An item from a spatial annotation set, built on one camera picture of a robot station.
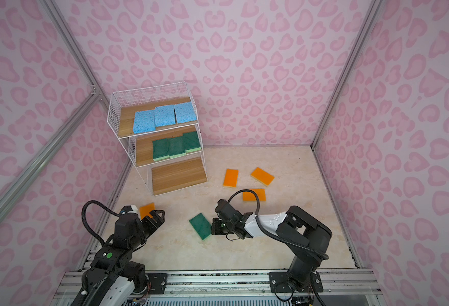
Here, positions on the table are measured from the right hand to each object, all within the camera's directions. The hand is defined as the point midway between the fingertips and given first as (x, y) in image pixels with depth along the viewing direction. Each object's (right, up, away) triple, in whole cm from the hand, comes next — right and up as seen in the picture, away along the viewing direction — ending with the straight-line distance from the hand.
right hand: (210, 228), depth 84 cm
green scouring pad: (-9, +39, +1) cm, 40 cm away
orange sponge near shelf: (+9, +21, +21) cm, 31 cm away
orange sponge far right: (+27, +21, +22) cm, 41 cm away
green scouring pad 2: (-15, +36, 0) cm, 39 cm away
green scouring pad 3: (-22, +35, 0) cm, 41 cm away
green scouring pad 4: (-4, +1, +2) cm, 4 cm away
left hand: (-20, +8, -5) cm, 22 cm away
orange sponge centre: (+17, +12, +11) cm, 24 cm away
